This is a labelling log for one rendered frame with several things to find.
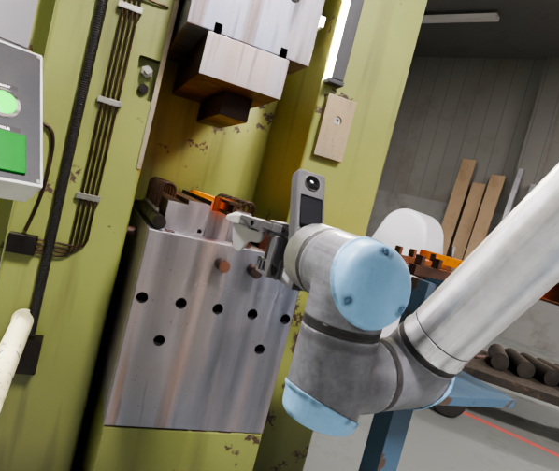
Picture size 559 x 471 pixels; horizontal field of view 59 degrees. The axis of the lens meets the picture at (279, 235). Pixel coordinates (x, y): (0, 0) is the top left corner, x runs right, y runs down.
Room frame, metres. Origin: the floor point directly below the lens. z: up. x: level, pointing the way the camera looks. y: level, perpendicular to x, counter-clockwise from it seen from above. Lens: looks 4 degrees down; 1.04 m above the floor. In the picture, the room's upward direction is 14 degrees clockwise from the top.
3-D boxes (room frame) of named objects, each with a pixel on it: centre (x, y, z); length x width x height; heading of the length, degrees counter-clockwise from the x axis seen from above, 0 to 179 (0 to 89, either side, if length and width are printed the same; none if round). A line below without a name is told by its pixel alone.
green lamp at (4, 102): (0.87, 0.53, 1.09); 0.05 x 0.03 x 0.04; 112
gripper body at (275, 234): (0.71, -0.03, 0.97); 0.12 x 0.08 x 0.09; 22
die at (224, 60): (1.33, 0.25, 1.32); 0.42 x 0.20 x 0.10; 22
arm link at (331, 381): (0.56, -0.10, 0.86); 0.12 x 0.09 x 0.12; 128
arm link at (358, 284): (0.56, -0.09, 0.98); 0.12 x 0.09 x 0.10; 22
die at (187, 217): (1.33, 0.25, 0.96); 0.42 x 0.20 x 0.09; 22
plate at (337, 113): (1.38, -0.07, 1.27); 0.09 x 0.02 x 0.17; 112
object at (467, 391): (1.13, -0.36, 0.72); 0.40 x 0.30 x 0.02; 117
